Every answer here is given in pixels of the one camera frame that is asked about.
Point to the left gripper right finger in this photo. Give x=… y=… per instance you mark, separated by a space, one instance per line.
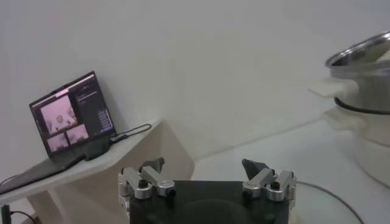
x=259 y=179

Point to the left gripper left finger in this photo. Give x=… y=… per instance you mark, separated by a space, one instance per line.
x=155 y=178

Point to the round glass pot lid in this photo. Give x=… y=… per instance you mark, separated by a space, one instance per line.
x=320 y=207

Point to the perforated steel steamer basket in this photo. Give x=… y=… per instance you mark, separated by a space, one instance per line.
x=365 y=85

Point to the white side table with mouse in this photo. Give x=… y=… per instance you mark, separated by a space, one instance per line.
x=143 y=164

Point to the black laptop with dark screen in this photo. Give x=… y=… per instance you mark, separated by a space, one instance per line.
x=73 y=112

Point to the white electric cooking pot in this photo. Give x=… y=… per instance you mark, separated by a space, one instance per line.
x=377 y=146

